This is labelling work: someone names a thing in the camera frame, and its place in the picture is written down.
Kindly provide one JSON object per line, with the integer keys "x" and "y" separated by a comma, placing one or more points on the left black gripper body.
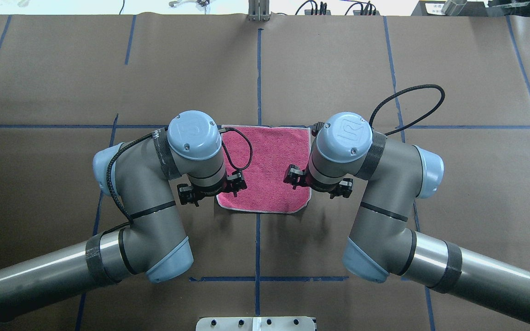
{"x": 187, "y": 193}

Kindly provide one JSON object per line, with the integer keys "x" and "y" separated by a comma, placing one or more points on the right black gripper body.
{"x": 294, "y": 176}

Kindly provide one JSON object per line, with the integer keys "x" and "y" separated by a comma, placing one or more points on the pink and grey towel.
{"x": 274, "y": 149}

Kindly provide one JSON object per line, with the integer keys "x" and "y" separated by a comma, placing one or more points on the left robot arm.
{"x": 145, "y": 178}

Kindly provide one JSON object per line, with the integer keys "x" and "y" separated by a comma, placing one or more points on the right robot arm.
{"x": 380, "y": 243}

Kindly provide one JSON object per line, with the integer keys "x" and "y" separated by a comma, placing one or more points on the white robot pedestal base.
{"x": 257, "y": 323}

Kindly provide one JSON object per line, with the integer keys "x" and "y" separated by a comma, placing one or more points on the aluminium frame post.
{"x": 259, "y": 10}

